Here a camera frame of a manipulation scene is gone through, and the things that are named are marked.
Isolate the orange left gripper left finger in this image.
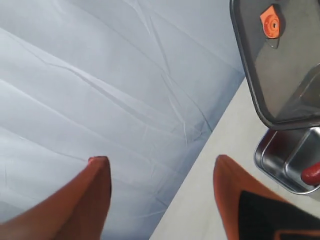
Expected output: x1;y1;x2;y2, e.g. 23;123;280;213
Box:
0;156;112;240

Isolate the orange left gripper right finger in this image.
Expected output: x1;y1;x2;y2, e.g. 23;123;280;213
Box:
213;155;320;240

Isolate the red toy sausage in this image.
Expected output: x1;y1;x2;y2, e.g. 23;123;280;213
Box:
301;162;320;186

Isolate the dark transparent box lid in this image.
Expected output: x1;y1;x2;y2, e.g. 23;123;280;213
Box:
229;0;320;130

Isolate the stainless steel lunch box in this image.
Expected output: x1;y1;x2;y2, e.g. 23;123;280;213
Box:
254;127;320;201

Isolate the blue-grey backdrop cloth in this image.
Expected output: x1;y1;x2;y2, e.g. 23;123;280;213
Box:
0;0;244;240

